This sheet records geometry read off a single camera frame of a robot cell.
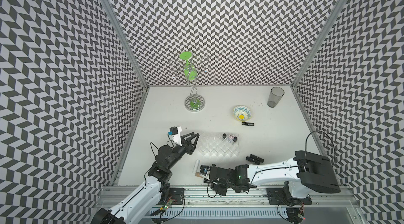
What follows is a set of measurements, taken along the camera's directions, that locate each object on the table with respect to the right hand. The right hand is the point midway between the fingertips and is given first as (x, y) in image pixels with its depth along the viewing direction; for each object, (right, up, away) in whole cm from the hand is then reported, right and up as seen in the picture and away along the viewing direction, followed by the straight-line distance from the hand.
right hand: (215, 184), depth 77 cm
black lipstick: (+20, +27, +22) cm, 40 cm away
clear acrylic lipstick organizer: (0, +16, +14) cm, 21 cm away
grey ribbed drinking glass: (+39, +44, +22) cm, 63 cm away
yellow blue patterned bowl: (+19, +33, +25) cm, 46 cm away
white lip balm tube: (-10, +6, +4) cm, 12 cm away
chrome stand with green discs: (-14, +59, +10) cm, 62 cm away
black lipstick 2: (+22, +11, +6) cm, 26 cm away
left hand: (-9, +24, +2) cm, 26 cm away
